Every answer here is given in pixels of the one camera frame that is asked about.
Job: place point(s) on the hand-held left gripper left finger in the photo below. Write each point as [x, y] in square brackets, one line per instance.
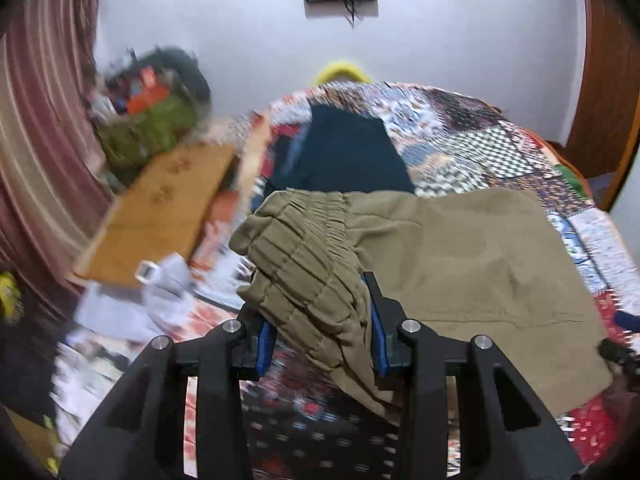
[265, 347]

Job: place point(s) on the patchwork printed blanket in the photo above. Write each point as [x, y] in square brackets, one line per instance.
[500, 150]

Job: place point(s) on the green fabric storage basket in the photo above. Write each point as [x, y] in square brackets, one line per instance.
[150, 130]

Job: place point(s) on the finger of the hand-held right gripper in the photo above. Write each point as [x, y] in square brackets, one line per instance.
[629, 320]
[617, 352]

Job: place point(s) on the striped red curtain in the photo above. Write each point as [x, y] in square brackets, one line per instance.
[45, 135]

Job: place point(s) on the green cloth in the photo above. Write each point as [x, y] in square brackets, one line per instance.
[576, 180]

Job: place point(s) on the yellow black object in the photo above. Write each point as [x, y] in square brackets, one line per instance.
[9, 292]

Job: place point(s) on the orange box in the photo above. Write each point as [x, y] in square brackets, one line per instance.
[147, 92]

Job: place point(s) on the white papers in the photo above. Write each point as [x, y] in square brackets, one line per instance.
[135, 300]

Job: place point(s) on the dark navy pants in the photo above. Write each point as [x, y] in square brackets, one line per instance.
[350, 150]

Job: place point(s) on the wooden lap desk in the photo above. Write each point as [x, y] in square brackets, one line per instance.
[160, 210]

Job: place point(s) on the olive green pants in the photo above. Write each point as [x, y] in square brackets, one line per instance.
[450, 270]

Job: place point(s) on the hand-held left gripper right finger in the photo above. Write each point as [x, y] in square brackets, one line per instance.
[378, 340]

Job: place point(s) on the yellow foam arch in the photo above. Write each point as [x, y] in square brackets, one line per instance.
[342, 71]

